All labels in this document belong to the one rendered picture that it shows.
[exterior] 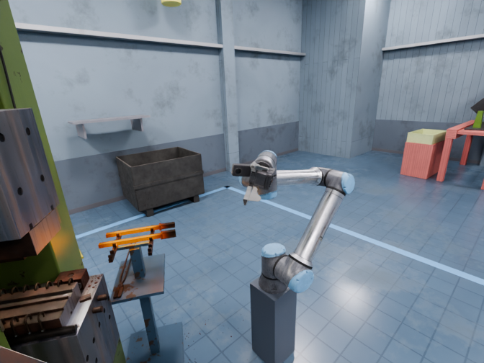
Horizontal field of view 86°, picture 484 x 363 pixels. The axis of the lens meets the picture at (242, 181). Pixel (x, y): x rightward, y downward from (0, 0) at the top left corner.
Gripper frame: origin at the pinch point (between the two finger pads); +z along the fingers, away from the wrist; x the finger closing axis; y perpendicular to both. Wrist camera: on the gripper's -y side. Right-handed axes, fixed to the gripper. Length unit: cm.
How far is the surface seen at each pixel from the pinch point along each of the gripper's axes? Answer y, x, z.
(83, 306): -59, 73, 11
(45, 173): -79, 17, 4
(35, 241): -67, 33, 21
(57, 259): -87, 69, -3
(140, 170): -190, 127, -235
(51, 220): -73, 33, 9
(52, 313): -63, 67, 22
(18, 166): -75, 8, 17
